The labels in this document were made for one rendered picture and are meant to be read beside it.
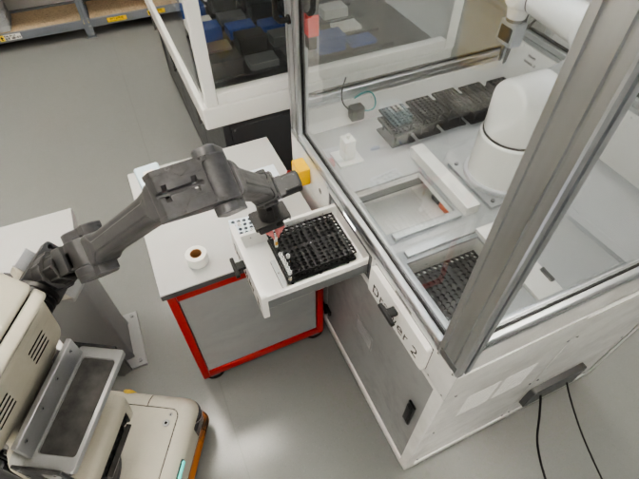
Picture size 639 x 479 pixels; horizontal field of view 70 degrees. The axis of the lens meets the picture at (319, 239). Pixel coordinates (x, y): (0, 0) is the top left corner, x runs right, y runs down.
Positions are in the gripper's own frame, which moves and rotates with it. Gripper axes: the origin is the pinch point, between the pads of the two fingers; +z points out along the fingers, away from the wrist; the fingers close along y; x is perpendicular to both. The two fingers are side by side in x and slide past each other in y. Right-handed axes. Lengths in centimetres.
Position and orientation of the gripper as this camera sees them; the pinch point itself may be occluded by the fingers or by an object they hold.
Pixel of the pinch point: (275, 236)
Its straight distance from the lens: 130.6
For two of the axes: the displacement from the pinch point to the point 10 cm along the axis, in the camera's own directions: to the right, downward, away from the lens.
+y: 9.0, -3.9, 1.9
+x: -4.2, -6.9, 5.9
